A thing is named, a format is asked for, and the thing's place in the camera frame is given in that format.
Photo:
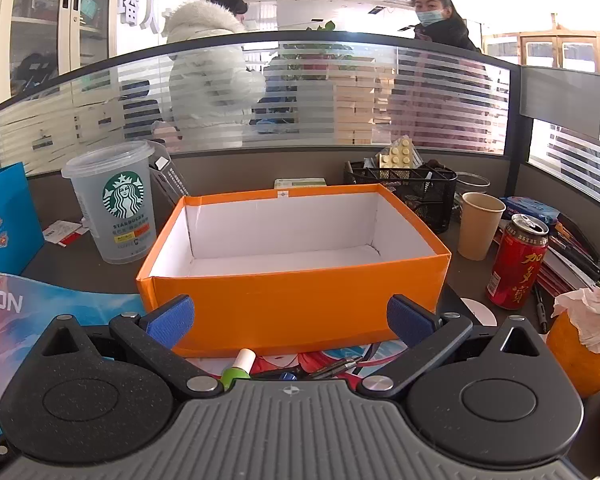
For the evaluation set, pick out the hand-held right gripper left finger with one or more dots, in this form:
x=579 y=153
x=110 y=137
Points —
x=172 y=317

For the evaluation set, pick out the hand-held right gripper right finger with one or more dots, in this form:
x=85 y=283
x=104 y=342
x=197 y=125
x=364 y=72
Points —
x=410 y=321

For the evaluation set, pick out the orange cardboard box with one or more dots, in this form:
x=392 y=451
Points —
x=290 y=300

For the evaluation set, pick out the white round coaster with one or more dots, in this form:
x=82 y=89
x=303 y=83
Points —
x=480 y=312

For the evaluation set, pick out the green white lip balm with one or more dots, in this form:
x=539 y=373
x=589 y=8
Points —
x=240 y=362

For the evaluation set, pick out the black metal pen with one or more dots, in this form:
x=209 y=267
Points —
x=337 y=367

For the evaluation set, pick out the beige paper cup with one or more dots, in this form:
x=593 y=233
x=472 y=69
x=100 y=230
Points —
x=477 y=230

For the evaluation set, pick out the red drink can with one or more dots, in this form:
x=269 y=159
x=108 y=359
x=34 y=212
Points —
x=517 y=270

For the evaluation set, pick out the blue pen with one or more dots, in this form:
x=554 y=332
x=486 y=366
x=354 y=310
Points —
x=277 y=374

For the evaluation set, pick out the clear plastic coffee cup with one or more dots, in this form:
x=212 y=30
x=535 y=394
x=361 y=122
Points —
x=120 y=210

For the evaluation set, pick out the black mesh desk organiser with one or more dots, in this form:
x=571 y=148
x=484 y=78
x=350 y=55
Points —
x=420 y=195

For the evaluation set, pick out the black printed card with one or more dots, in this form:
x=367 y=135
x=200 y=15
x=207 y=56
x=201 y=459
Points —
x=172 y=182

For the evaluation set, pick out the red white small packet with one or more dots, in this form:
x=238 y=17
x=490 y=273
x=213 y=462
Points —
x=62 y=232

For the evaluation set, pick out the blue printed box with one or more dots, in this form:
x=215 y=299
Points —
x=530 y=208

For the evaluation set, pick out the yellow building block plate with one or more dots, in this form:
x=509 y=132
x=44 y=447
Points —
x=397 y=155

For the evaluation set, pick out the orange fruit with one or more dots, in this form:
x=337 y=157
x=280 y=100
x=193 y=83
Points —
x=575 y=365

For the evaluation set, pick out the stack of books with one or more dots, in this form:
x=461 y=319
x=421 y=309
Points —
x=572 y=260

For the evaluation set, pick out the green white small box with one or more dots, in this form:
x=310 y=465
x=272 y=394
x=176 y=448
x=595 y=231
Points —
x=300 y=183

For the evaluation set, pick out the blue paper bag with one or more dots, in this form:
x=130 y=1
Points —
x=7 y=220

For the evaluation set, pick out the black office chair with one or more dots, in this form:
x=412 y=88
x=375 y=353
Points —
x=140 y=105

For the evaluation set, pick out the stack of wooden boxes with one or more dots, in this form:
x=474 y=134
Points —
x=360 y=105

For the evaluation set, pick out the striped glass desk partition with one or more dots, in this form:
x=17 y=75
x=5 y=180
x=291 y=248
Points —
x=105 y=105

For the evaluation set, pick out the grey side partition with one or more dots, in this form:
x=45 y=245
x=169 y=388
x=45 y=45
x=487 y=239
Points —
x=560 y=105

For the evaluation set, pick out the green potted plant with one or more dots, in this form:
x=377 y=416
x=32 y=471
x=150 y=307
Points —
x=320 y=55

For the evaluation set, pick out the wooden shelf unit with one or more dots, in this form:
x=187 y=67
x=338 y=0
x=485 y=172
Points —
x=555 y=50

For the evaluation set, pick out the white glass-door cabinet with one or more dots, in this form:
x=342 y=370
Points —
x=40 y=20

